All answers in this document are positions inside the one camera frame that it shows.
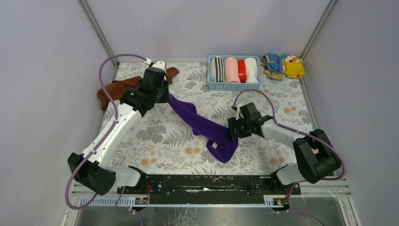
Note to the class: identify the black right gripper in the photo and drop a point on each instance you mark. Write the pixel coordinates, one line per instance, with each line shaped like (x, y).
(233, 128)

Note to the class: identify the brown towel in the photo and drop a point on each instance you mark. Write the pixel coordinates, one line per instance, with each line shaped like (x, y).
(117, 88)

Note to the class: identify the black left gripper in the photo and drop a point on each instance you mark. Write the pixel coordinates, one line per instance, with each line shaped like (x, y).
(163, 94)

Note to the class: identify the light blue plastic basket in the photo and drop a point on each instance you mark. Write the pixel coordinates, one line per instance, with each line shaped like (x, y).
(231, 86)

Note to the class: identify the striped rolled towel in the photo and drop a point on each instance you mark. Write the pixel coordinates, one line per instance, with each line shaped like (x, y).
(217, 73)

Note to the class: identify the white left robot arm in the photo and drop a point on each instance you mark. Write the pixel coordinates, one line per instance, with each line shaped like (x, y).
(91, 167)

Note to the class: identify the slotted cable duct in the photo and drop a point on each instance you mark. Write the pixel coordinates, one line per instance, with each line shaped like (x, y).
(126, 201)

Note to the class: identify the white rolled towel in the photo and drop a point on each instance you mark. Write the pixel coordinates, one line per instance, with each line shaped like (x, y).
(251, 70)

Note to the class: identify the red rolled towel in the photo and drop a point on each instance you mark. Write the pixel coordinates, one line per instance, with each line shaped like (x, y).
(242, 71)

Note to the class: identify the floral patterned table mat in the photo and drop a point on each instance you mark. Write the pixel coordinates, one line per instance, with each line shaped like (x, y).
(162, 143)

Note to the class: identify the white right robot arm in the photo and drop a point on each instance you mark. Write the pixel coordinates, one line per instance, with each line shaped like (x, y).
(314, 158)

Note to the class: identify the purple towel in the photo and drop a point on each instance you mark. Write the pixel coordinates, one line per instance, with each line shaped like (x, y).
(219, 143)

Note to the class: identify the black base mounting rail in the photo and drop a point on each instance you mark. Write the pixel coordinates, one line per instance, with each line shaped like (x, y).
(208, 189)

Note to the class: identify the pink rolled towel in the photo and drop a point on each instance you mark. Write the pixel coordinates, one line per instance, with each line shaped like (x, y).
(231, 70)

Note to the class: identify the blue yellow cartoon towel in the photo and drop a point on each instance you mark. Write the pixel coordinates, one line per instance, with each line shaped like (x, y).
(280, 66)

